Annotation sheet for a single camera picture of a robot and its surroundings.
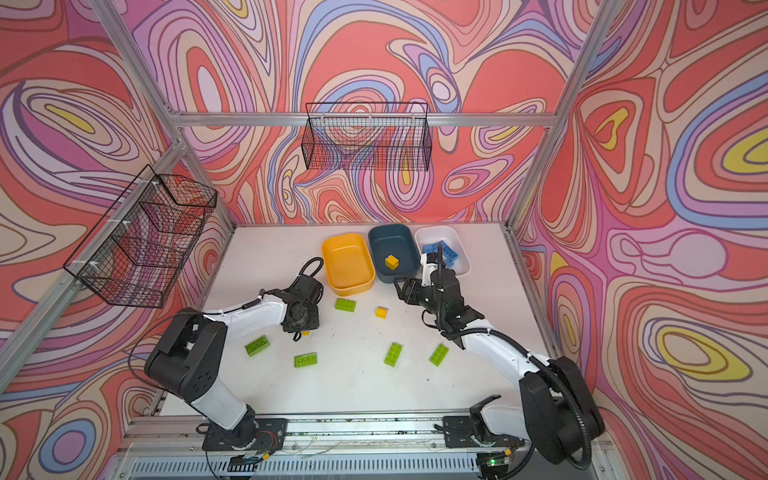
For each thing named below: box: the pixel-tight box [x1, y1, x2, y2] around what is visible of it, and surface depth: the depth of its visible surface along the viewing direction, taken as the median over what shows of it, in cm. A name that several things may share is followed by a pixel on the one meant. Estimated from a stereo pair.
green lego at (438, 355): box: [428, 343, 450, 367], surface depth 88 cm
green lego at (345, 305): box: [334, 298, 357, 312], surface depth 98 cm
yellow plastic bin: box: [322, 233, 376, 296], surface depth 110 cm
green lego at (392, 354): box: [383, 342, 403, 368], surface depth 87 cm
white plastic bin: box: [415, 226, 472, 276], surface depth 113 cm
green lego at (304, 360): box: [294, 352, 318, 368], surface depth 86 cm
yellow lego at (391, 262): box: [385, 254, 399, 270], surface depth 107 cm
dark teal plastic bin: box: [368, 224, 421, 284], surface depth 110 cm
